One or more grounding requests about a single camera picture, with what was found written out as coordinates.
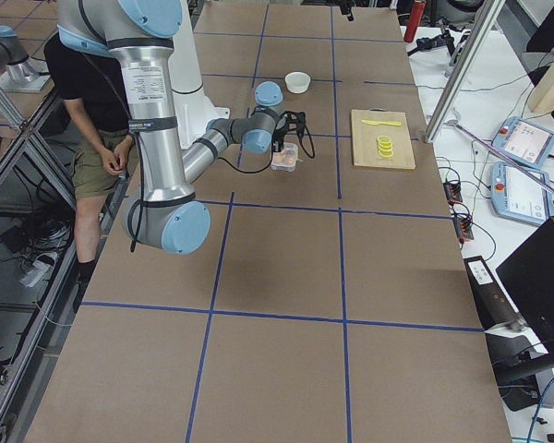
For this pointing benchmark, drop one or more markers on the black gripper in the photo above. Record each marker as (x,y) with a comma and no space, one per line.
(282,130)

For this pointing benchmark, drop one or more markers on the clear plastic egg box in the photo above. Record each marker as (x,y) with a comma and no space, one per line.
(288,150)

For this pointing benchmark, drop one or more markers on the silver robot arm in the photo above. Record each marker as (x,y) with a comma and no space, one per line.
(164,212)

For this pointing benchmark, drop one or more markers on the black power box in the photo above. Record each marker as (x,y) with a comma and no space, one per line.
(492,305)

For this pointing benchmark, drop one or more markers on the white ceramic bowl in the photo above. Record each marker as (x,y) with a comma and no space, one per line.
(297,82)

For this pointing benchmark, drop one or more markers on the yellow plastic knife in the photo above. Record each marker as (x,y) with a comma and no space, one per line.
(381,123)

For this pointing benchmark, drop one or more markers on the wooden cutting board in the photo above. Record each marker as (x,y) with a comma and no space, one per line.
(364,145)

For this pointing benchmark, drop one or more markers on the yellow lemon slices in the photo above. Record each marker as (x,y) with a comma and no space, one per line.
(385,147)

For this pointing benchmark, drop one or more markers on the seated person in black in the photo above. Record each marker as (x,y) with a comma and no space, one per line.
(93,93)

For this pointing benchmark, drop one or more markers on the far teach pendant tablet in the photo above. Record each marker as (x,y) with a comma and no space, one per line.
(524,141)

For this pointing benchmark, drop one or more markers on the teach pendant tablet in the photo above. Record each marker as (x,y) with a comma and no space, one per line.
(524,141)
(516,197)

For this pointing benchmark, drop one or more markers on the near teach pendant tablet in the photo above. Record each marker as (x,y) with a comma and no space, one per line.
(516,197)

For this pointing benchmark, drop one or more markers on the black laptop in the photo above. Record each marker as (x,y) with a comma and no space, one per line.
(527,275)

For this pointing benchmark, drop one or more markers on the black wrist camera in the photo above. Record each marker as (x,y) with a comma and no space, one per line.
(296,122)

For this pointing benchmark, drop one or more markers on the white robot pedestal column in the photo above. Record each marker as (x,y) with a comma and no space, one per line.
(193,108)

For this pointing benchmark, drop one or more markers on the aluminium frame post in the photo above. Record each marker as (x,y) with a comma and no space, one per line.
(486,19)

